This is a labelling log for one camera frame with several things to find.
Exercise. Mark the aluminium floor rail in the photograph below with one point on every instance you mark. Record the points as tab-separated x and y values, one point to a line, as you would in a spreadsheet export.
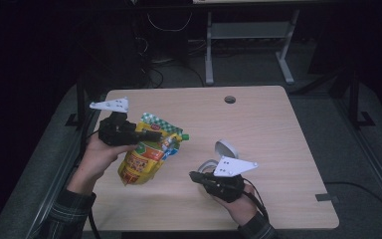
374	166
49	199

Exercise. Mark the person's right hand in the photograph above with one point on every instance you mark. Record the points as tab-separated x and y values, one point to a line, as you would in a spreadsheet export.
240	207

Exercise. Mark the black metal stand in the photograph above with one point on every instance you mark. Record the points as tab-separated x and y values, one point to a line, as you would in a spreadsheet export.
80	99
354	99

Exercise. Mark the clear jar with grey lid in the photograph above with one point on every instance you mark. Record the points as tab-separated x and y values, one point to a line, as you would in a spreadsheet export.
227	149

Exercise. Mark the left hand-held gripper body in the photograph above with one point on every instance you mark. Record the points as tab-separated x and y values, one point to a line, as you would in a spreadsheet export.
116	131

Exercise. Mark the person's left hand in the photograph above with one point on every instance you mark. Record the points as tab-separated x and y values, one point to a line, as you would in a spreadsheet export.
94	162

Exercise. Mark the white metal desk frame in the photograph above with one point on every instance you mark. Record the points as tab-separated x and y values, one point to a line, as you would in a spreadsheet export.
248	30

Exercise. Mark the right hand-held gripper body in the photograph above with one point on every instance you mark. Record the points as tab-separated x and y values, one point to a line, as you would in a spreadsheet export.
227	186

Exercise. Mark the grey tape piece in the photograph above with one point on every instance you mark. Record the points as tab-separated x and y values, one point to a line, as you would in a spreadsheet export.
326	198

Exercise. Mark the yellow refill pouch green cap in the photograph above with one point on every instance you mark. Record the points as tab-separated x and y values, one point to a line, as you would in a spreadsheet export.
147	159

